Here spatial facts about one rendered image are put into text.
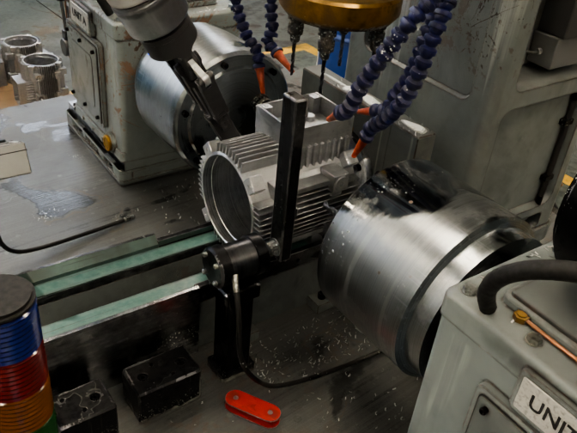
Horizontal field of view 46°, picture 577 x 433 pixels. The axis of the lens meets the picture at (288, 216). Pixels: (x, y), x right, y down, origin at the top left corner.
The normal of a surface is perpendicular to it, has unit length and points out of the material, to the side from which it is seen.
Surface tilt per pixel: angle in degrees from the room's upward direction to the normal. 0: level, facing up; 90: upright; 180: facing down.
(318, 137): 90
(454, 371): 90
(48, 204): 0
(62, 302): 90
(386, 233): 47
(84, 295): 90
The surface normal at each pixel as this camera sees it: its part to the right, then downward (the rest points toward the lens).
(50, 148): 0.08, -0.83
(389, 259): -0.65, -0.22
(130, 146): 0.57, 0.50
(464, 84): -0.82, 0.26
